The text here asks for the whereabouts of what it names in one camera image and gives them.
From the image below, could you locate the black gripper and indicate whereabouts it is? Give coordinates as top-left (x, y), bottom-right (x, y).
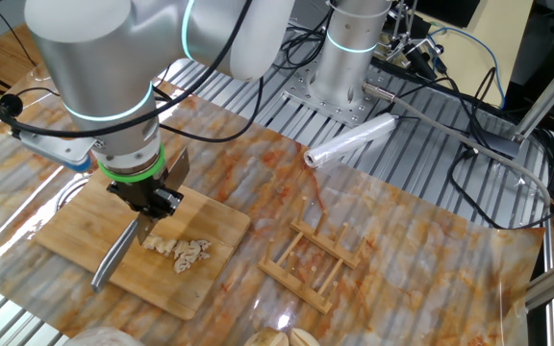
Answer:
top-left (106, 172), bottom-right (185, 220)

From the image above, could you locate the lotus root piece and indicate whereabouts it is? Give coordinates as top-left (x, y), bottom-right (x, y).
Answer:
top-left (141, 234), bottom-right (164, 254)

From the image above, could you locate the steel cleaver knife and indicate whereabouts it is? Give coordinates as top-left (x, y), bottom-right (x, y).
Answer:
top-left (90, 146), bottom-right (191, 293)

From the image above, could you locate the pale lotus wedge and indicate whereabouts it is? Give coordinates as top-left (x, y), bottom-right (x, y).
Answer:
top-left (289, 328), bottom-right (322, 346)

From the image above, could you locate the bamboo cutting board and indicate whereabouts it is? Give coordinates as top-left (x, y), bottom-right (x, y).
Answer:
top-left (34, 165), bottom-right (252, 322)

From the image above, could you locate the wooden peg rack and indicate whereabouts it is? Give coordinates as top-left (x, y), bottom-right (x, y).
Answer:
top-left (257, 195), bottom-right (366, 316)

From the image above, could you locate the clear plastic film roll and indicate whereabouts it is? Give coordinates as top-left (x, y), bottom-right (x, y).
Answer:
top-left (303, 112), bottom-right (399, 170)

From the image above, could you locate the marble pattern plastic sheet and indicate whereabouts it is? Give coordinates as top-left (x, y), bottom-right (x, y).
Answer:
top-left (0, 62), bottom-right (546, 346)

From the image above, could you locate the metal clamp stand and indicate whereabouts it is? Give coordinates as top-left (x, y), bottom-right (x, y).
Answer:
top-left (376, 0), bottom-right (447, 82)

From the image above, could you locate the black monitor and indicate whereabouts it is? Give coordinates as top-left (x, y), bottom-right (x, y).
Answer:
top-left (433, 0), bottom-right (483, 28)

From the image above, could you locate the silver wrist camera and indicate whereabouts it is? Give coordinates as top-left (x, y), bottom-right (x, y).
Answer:
top-left (16, 129), bottom-right (98, 174)

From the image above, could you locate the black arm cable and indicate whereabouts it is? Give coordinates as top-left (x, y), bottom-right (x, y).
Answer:
top-left (0, 0), bottom-right (336, 144)

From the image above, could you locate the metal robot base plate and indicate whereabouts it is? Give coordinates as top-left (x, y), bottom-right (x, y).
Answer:
top-left (281, 61), bottom-right (392, 130)

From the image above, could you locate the thin black floor cable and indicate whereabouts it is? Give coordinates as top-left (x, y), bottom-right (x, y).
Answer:
top-left (0, 0), bottom-right (38, 66)

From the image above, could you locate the black cable loop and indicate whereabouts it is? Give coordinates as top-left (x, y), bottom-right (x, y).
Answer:
top-left (448, 143), bottom-right (554, 231)

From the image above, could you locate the grey hose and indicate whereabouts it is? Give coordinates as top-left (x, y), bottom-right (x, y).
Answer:
top-left (362, 81), bottom-right (554, 210)

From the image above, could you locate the grey post foot bracket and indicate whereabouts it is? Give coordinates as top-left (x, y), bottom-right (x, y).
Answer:
top-left (468, 131), bottom-right (522, 161)

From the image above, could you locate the blue cable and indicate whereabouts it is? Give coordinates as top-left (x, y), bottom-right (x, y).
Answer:
top-left (428, 26), bottom-right (507, 110)

